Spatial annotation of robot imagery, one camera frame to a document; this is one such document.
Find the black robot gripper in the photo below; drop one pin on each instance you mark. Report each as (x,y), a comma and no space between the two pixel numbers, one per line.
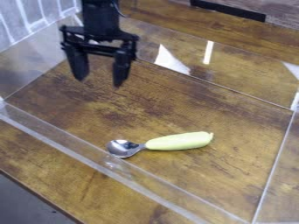
(99,37)

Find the black bar in background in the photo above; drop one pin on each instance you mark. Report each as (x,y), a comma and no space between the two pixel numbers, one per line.
(249,14)

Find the green handled metal spoon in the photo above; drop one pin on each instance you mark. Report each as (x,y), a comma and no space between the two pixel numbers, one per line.
(178,142)

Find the clear acrylic enclosure walls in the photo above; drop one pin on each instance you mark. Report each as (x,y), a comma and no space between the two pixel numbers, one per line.
(190,85)

